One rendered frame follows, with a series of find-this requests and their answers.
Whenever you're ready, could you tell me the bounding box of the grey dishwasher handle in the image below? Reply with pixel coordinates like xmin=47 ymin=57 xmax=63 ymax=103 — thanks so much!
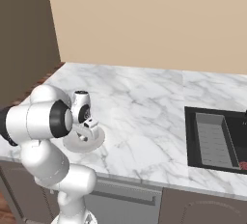
xmin=92 ymin=188 xmax=157 ymax=207

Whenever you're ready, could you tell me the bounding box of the grey dishwasher front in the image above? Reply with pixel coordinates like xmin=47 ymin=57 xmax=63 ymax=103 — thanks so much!
xmin=82 ymin=177 xmax=164 ymax=224

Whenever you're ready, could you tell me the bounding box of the black sink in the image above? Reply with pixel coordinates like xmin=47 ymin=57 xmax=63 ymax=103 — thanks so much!
xmin=183 ymin=105 xmax=247 ymax=175

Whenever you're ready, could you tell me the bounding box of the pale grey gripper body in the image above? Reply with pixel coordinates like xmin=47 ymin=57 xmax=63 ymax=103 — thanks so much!
xmin=62 ymin=126 xmax=106 ymax=154

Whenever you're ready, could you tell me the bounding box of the grey sink basket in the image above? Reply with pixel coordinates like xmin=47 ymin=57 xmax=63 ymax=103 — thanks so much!
xmin=194 ymin=111 xmax=242 ymax=171

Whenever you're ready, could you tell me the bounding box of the tall brown cupboard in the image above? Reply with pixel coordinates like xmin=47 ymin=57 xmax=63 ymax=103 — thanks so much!
xmin=0 ymin=0 xmax=62 ymax=108

